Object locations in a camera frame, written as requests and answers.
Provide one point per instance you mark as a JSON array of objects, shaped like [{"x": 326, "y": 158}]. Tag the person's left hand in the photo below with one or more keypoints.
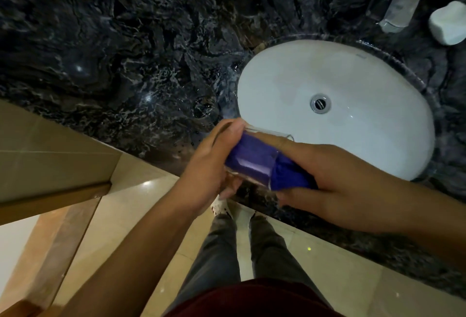
[{"x": 204, "y": 171}]

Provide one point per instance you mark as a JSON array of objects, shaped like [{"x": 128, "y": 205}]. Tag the person's left thumb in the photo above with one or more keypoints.
[{"x": 230, "y": 187}]

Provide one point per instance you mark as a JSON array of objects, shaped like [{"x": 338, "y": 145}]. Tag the clear drinking glass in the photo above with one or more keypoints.
[{"x": 255, "y": 136}]

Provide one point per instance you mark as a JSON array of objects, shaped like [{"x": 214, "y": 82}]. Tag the person's right forearm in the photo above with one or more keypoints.
[{"x": 437, "y": 218}]

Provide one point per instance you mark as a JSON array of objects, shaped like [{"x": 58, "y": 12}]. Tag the blue cleaning cloth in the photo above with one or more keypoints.
[{"x": 255, "y": 162}]

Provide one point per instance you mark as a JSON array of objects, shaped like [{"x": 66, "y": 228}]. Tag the person's right thumb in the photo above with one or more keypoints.
[{"x": 296, "y": 198}]

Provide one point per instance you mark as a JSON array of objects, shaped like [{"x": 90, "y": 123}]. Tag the maroon shirt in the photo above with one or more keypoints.
[{"x": 255, "y": 300}]

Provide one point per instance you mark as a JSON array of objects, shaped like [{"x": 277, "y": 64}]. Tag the chrome sink drain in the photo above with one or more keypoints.
[{"x": 320, "y": 103}]

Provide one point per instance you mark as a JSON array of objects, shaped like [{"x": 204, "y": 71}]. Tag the person's left forearm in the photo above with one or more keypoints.
[{"x": 138, "y": 251}]

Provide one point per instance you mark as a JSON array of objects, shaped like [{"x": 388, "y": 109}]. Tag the white oval sink basin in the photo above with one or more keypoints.
[{"x": 364, "y": 83}]

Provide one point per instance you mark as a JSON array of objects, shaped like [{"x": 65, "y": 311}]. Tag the person's right hand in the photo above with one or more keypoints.
[{"x": 346, "y": 189}]

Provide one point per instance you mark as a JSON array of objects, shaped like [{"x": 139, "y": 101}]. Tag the grey trousers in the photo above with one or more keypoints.
[{"x": 214, "y": 254}]

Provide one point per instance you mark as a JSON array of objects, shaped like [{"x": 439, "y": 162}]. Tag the white soap bar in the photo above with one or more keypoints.
[{"x": 448, "y": 23}]

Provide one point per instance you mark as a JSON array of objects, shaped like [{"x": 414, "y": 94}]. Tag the white shoe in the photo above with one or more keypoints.
[{"x": 222, "y": 208}]

